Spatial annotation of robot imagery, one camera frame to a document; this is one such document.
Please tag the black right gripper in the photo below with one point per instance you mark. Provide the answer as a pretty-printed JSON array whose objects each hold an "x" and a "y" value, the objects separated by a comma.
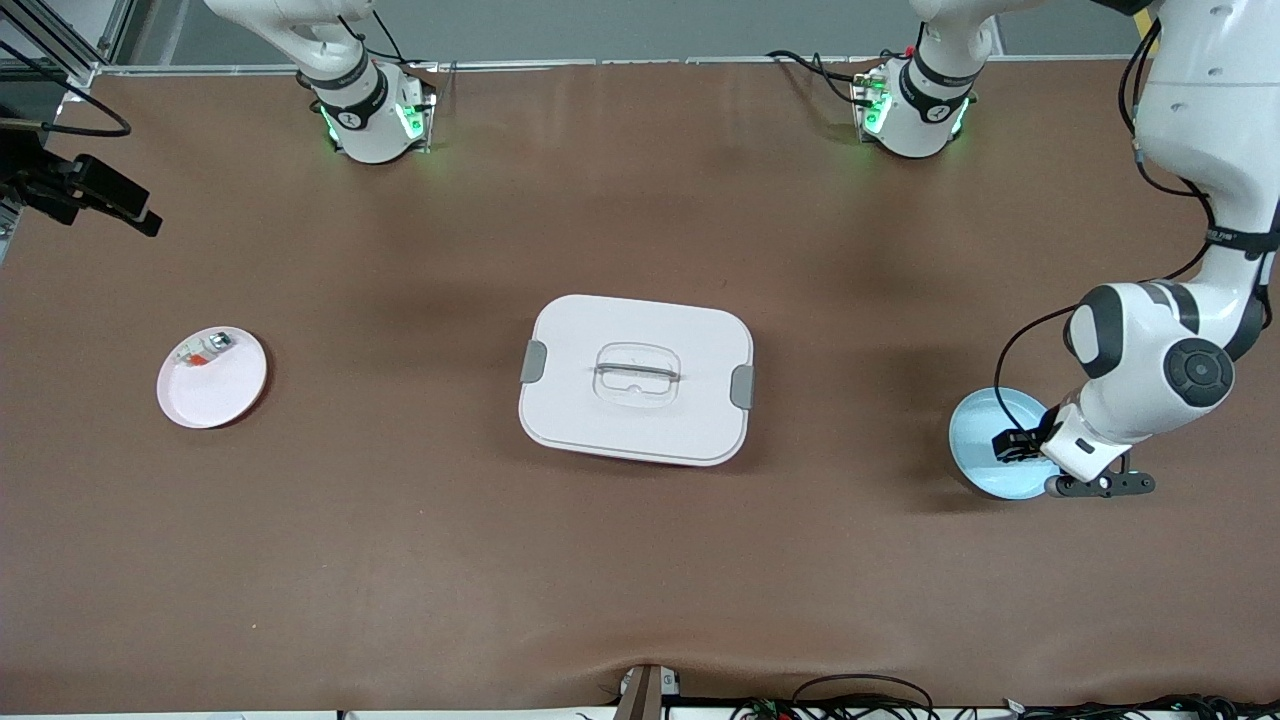
[{"x": 48, "y": 187}]

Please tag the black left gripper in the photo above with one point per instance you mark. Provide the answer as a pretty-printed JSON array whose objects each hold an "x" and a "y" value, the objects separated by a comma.
[{"x": 1022, "y": 444}]

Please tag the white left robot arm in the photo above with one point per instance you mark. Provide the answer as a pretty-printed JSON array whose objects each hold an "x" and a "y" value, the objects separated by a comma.
[{"x": 1190, "y": 120}]

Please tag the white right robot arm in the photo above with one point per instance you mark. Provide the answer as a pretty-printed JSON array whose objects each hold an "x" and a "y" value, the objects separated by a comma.
[{"x": 370, "y": 120}]

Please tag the light blue round plate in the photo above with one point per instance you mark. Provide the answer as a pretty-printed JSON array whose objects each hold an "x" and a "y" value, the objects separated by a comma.
[{"x": 975, "y": 450}]

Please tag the pale pink round plate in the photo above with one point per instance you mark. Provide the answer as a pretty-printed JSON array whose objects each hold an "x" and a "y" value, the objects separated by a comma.
[{"x": 212, "y": 385}]

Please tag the grey container latch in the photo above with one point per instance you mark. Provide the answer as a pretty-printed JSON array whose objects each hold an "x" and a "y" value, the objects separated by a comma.
[
  {"x": 742, "y": 388},
  {"x": 533, "y": 361}
]

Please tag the white lidded storage container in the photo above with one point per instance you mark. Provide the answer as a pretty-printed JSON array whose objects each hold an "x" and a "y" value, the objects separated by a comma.
[{"x": 635, "y": 430}]

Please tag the aluminium frame post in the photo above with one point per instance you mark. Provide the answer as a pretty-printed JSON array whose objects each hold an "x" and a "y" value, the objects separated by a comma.
[{"x": 60, "y": 45}]

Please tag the metal table edge bracket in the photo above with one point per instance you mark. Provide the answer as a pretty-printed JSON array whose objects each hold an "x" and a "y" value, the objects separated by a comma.
[{"x": 648, "y": 692}]

